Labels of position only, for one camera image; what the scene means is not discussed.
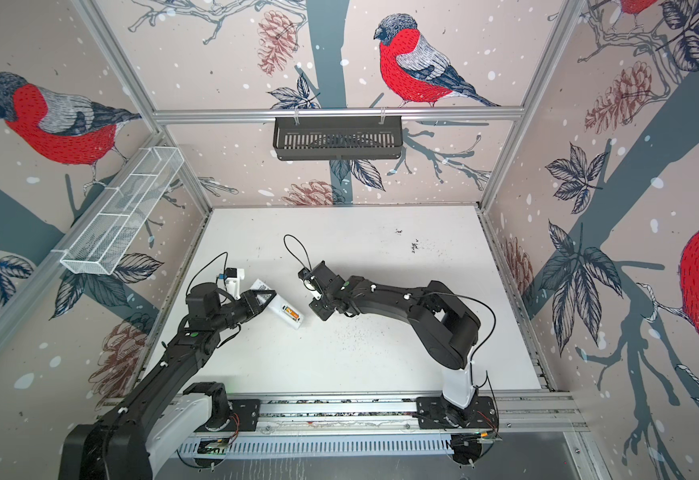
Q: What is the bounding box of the camera cable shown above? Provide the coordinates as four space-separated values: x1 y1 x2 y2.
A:
282 233 314 272
185 251 230 295

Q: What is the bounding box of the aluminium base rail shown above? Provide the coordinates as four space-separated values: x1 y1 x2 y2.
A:
87 391 591 439

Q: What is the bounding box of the right camera cable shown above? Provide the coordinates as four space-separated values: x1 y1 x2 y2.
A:
282 233 314 272

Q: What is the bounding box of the white remote control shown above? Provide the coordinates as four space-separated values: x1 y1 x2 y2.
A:
251 279 303 329

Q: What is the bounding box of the white mesh wall shelf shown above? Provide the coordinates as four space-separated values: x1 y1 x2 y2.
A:
60 146 184 275

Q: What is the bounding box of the left camera cable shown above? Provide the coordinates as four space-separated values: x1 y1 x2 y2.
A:
185 251 230 295

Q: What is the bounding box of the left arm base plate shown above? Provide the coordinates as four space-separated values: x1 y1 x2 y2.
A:
198 398 261 433

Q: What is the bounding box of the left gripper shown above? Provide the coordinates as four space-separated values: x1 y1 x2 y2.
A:
210 288 276 333

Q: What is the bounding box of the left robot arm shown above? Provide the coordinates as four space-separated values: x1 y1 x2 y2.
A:
58 283 276 479

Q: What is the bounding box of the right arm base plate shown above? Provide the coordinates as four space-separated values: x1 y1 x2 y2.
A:
413 396 499 430

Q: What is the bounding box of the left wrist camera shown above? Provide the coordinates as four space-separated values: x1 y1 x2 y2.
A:
223 267 245 300

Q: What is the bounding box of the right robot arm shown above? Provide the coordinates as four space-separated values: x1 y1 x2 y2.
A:
298 262 487 429

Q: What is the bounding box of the black wall basket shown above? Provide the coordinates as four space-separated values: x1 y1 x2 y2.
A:
272 116 403 161

